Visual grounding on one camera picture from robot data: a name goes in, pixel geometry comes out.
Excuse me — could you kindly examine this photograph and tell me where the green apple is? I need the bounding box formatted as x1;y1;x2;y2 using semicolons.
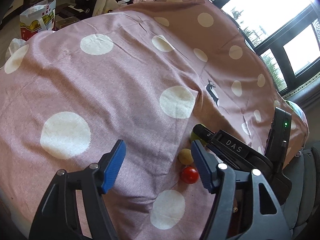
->
190;124;207;147

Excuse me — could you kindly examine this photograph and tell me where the printed paper shopping bag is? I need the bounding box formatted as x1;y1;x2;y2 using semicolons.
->
20;0;56;41

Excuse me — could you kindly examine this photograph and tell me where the left tan longan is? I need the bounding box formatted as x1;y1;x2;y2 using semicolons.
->
177;148;194;165

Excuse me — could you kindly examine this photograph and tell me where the dark framed window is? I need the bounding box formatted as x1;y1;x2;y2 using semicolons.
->
211;0;319;95

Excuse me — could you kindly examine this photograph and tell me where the pink polka dot cloth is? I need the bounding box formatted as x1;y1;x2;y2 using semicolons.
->
1;0;309;239

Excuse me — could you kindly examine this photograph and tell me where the cherry tomato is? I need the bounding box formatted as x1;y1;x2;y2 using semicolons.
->
180;166;200;184

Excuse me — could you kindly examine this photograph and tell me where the grey sofa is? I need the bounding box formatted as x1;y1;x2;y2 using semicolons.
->
281;142;319;239

